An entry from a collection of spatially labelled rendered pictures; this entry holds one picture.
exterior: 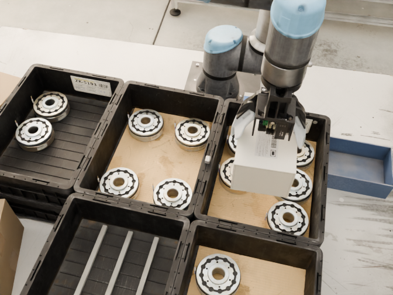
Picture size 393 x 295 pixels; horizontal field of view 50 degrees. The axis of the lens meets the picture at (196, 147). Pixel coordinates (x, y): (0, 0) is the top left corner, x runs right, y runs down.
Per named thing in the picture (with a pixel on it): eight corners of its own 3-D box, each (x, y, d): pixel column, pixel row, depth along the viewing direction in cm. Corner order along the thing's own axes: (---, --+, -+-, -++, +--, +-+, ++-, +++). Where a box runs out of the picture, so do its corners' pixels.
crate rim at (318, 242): (224, 102, 123) (225, 96, 121) (328, 122, 119) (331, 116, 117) (192, 222, 99) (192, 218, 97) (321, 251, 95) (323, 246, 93)
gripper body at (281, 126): (249, 137, 79) (257, 92, 70) (253, 104, 84) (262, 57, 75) (290, 143, 78) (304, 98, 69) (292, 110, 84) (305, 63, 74)
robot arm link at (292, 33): (328, -22, 62) (330, 13, 57) (312, 38, 71) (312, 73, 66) (275, -27, 63) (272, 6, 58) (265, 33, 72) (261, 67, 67)
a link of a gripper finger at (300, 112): (290, 133, 85) (271, 106, 80) (290, 127, 86) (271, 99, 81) (312, 127, 83) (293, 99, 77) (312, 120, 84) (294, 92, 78)
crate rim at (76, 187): (127, 85, 127) (126, 79, 125) (224, 102, 123) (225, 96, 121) (72, 196, 103) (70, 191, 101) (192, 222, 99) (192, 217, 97)
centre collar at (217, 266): (209, 262, 98) (209, 261, 98) (230, 266, 98) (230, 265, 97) (205, 283, 95) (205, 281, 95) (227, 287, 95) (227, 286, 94)
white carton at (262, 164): (240, 119, 101) (244, 92, 94) (291, 126, 100) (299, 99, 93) (230, 189, 89) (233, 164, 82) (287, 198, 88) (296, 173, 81)
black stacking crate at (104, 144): (130, 107, 135) (126, 81, 126) (221, 124, 131) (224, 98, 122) (81, 215, 111) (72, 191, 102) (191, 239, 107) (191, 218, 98)
